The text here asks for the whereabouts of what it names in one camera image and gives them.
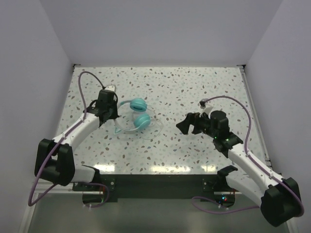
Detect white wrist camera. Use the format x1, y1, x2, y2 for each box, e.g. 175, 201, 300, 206
104, 84, 116, 92
199, 99, 213, 117

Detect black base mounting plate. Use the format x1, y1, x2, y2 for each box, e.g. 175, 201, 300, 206
72, 174, 237, 207

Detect front aluminium frame rail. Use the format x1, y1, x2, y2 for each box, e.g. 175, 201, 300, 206
18, 184, 85, 233

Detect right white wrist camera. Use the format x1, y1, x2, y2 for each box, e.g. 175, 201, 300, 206
199, 99, 213, 117

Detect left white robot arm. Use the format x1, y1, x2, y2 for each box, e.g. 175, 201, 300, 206
35, 85, 118, 190

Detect teal white cat-ear headphones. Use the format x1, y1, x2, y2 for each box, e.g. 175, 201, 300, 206
114, 98, 151, 134

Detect aluminium frame rail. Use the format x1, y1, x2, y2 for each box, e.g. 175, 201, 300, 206
237, 65, 271, 163
18, 184, 85, 233

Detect white headphone cable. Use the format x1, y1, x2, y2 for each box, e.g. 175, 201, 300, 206
136, 109, 165, 141

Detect right aluminium frame rail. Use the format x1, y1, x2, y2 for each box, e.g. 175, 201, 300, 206
237, 65, 271, 163

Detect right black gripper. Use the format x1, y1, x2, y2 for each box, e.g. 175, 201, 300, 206
175, 110, 217, 139

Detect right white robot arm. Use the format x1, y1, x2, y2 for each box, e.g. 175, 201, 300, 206
176, 111, 304, 227

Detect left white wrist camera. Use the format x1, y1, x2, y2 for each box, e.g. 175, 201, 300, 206
104, 84, 116, 92

